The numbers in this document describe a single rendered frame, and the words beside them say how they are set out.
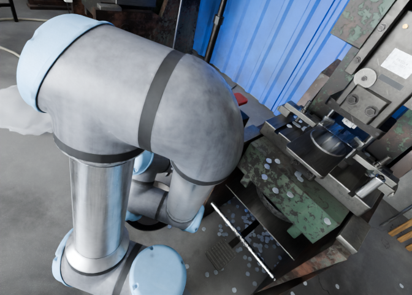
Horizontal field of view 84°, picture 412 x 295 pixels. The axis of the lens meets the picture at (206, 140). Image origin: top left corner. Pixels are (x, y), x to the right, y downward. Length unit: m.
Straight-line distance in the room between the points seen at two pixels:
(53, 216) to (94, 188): 1.04
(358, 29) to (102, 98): 0.70
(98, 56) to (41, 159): 1.39
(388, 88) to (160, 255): 0.74
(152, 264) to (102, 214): 0.19
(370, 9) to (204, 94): 0.63
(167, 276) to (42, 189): 1.06
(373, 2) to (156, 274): 0.81
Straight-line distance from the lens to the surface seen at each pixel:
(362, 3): 0.80
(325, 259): 0.89
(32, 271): 1.30
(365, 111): 0.82
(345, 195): 0.91
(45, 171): 1.55
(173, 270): 0.54
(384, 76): 0.83
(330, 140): 0.88
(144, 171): 0.56
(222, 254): 1.16
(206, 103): 0.21
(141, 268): 0.53
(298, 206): 0.90
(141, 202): 0.59
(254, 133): 0.95
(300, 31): 2.23
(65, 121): 0.27
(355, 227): 0.91
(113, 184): 0.34
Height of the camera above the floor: 1.19
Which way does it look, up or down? 42 degrees down
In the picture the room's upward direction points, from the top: 21 degrees clockwise
